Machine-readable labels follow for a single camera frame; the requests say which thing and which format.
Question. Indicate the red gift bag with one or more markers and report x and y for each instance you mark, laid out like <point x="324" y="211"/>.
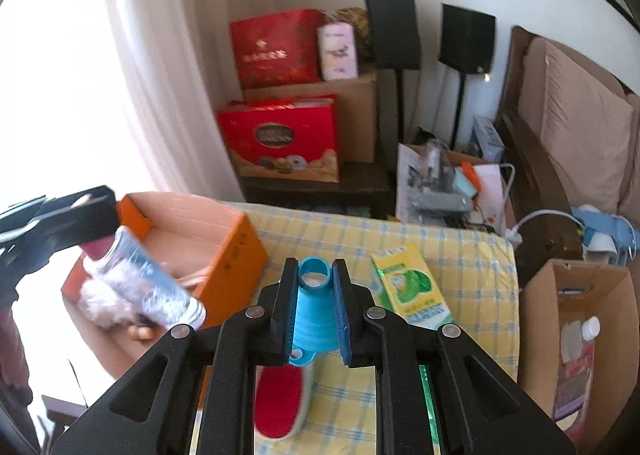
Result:
<point x="275" y="50"/>

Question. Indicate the black speaker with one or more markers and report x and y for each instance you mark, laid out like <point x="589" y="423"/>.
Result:
<point x="392" y="32"/>
<point x="467" y="40"/>

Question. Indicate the blue collapsible funnel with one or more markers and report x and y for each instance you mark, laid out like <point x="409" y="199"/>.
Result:
<point x="315" y="320"/>

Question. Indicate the green toothpaste box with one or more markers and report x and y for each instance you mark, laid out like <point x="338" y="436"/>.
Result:
<point x="410" y="285"/>

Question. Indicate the yellow checked tablecloth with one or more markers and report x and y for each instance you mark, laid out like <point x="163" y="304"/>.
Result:
<point x="475" y="285"/>

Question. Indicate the red lint brush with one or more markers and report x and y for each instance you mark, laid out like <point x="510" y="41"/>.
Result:
<point x="280" y="400"/>

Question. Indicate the orange cardboard box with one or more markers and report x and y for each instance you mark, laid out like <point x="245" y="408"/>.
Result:
<point x="230" y="255"/>

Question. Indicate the cluttered cardboard box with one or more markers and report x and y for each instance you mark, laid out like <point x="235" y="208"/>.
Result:
<point x="430" y="185"/>

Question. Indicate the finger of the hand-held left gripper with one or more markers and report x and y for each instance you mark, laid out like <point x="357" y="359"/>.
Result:
<point x="85" y="222"/>
<point x="22" y="216"/>

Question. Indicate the white curtain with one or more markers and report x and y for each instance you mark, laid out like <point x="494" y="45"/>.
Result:
<point x="150" y="60"/>

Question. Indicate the large brown cardboard box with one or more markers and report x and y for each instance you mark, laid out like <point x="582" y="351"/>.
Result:
<point x="357" y="120"/>

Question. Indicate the brown wooden sofa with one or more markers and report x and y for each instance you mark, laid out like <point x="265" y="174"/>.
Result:
<point x="525" y="145"/>

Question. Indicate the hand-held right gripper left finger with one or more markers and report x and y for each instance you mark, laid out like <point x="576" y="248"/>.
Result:
<point x="280" y="315"/>

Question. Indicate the clear bottle with pink cap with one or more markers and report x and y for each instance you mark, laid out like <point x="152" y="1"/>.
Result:
<point x="150" y="285"/>

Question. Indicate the white plastic bottle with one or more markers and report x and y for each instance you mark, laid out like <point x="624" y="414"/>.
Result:
<point x="582" y="337"/>

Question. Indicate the gold patterned bag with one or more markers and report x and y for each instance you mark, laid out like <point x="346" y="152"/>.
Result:
<point x="357" y="17"/>

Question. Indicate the black speaker stand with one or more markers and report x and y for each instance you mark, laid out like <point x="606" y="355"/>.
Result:
<point x="400" y="105"/>
<point x="459" y="110"/>

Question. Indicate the white paper bag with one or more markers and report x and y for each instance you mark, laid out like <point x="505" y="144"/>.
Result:
<point x="491" y="195"/>

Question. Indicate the dark wooden low stand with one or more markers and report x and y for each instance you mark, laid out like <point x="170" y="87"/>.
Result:
<point x="320" y="192"/>

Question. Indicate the large beige sofa cushion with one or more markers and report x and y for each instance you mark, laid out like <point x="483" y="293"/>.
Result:
<point x="585" y="120"/>

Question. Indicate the blue and white box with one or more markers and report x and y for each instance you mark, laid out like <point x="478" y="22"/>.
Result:
<point x="489" y="137"/>

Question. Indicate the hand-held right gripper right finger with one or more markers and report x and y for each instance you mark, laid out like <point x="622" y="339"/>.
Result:
<point x="343" y="315"/>

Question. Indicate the open brown cardboard box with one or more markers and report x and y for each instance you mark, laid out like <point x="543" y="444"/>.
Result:
<point x="545" y="325"/>

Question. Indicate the red gift box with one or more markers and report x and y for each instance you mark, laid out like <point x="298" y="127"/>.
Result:
<point x="280" y="140"/>

